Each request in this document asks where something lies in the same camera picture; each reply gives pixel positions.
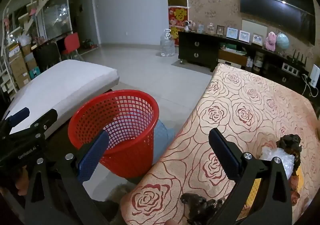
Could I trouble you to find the white socket panel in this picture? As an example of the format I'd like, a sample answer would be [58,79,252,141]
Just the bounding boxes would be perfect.
[282,62,300,75]

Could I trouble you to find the white plastic bag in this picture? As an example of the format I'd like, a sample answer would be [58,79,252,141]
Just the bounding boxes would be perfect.
[17,35,32,46]

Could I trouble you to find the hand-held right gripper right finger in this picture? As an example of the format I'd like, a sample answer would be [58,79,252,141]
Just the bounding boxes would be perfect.
[208,128,293,225]

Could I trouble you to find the glass sliding door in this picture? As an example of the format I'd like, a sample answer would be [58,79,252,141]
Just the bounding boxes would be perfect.
[41,0,73,37]

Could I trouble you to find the light wood picture frame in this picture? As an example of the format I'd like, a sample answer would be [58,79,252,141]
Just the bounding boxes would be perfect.
[252,33,264,45]

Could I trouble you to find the white modem box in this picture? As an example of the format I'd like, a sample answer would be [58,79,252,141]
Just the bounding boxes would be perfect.
[310,64,320,88]

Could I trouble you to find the pink plush toy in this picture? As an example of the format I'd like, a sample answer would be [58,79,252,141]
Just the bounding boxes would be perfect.
[265,32,277,51]

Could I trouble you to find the stack of cardboard boxes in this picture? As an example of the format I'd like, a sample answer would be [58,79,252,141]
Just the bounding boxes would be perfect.
[7,42,38,90]

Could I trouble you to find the person's left hand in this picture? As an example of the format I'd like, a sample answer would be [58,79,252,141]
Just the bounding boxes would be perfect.
[14,165,29,197]

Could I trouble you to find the blue picture frame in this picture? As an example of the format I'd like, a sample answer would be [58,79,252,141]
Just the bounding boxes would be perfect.
[226,27,238,39]

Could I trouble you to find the black television cabinet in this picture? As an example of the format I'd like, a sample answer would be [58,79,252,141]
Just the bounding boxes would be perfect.
[177,31,313,95]

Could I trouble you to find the clear plastic bag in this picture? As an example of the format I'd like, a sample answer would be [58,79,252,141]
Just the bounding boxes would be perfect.
[259,147,295,180]

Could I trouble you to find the black chair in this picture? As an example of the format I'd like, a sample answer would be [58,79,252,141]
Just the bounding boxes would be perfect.
[32,43,60,71]

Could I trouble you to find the brown wooden box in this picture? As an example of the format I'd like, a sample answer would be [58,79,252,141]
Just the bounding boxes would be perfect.
[217,49,248,66]

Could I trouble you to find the light blue plastic bin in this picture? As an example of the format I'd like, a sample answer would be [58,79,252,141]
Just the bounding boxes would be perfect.
[150,120,175,164]

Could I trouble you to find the dark brown scrap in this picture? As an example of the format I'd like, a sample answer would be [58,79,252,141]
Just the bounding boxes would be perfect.
[276,134,302,174]
[180,193,225,225]

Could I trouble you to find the white board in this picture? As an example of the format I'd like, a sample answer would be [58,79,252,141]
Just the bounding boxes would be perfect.
[242,20,267,40]

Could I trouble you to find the white cable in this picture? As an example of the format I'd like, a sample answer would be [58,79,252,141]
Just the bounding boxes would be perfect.
[301,73,315,96]

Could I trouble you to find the green packets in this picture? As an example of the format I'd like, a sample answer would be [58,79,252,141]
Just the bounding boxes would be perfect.
[220,43,247,54]

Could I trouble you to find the black antenna router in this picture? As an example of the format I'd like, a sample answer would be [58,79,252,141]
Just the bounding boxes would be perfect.
[286,50,308,65]

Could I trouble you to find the light blue globe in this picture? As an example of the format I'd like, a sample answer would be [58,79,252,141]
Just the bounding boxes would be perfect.
[275,33,290,52]

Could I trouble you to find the clear large water bottle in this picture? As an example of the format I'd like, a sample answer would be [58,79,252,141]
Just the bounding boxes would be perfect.
[160,28,175,57]

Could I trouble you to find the orange brown dried peel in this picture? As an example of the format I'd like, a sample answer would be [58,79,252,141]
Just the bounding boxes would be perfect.
[289,174,301,207]

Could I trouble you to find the white canister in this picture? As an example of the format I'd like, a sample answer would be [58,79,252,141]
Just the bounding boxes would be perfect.
[255,53,265,70]

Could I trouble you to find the black wall television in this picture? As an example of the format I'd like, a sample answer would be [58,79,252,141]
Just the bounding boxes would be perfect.
[236,0,315,45]

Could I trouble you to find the red plastic mesh basket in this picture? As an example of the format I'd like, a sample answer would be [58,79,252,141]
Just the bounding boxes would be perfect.
[68,90,160,179]

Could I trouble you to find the red chair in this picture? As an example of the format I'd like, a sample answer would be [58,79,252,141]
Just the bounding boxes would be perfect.
[61,33,84,60]

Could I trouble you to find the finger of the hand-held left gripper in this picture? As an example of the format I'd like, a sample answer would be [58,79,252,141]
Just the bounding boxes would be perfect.
[31,109,58,140]
[0,107,30,130]

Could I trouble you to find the white cushioned sofa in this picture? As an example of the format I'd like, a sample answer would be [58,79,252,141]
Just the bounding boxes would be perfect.
[5,59,120,138]

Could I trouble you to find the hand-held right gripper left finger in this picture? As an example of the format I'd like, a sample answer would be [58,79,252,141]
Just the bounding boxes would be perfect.
[24,130,110,225]

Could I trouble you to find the rose print covered table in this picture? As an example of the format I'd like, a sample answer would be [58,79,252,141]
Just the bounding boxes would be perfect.
[120,63,320,225]

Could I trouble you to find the red festive wall poster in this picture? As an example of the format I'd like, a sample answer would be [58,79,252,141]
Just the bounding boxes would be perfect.
[169,6,189,46]

